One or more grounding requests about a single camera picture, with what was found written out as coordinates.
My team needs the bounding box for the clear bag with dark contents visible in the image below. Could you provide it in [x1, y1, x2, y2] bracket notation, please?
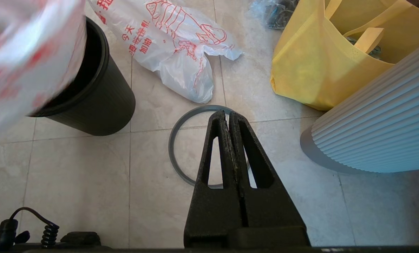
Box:
[249, 0, 300, 31]

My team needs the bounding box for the black round trash bin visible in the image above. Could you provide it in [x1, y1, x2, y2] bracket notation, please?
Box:
[30, 16, 136, 137]

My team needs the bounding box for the grey ribbed robot base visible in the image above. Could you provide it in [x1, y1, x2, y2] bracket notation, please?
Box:
[300, 39, 419, 175]

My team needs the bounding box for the yellow fabric tote bag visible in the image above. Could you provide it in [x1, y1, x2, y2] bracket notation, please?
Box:
[270, 0, 419, 111]

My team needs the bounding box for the white red-printed plastic bag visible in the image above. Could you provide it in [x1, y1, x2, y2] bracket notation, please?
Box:
[87, 0, 244, 104]

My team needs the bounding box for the grey bin rim ring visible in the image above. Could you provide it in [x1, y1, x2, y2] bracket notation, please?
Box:
[168, 105, 253, 189]

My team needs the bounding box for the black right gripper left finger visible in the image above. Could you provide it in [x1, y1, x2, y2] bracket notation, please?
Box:
[184, 110, 248, 248]

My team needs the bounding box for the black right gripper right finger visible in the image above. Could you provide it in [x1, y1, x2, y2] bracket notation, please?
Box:
[229, 111, 312, 247]

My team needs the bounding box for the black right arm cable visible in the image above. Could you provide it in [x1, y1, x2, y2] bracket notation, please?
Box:
[0, 207, 102, 251]

